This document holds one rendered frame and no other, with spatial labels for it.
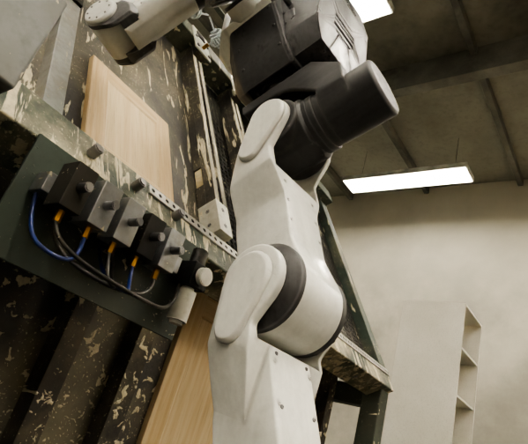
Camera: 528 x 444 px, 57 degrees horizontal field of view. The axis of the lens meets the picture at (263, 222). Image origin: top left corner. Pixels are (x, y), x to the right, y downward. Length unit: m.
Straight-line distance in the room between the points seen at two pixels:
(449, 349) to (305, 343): 3.97
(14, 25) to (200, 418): 1.29
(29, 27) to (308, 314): 0.58
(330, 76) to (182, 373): 1.05
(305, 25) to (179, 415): 1.18
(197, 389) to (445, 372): 3.25
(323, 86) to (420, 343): 4.02
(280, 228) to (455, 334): 4.01
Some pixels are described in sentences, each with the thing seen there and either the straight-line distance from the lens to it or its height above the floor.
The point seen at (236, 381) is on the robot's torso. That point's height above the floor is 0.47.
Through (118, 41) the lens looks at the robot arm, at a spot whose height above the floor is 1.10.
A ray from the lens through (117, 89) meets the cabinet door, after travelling 1.49.
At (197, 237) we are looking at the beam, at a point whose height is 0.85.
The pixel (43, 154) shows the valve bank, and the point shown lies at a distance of 1.01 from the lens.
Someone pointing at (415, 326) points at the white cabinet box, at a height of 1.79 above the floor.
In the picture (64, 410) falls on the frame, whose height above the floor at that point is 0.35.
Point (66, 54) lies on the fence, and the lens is 1.34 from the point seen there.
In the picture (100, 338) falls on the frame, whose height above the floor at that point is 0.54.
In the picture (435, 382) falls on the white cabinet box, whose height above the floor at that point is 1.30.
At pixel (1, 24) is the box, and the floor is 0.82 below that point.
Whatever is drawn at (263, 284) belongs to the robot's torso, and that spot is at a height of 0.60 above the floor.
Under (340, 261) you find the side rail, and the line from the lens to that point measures 2.73.
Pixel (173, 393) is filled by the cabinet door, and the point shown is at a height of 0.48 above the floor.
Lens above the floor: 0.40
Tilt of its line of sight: 24 degrees up
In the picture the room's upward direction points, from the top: 17 degrees clockwise
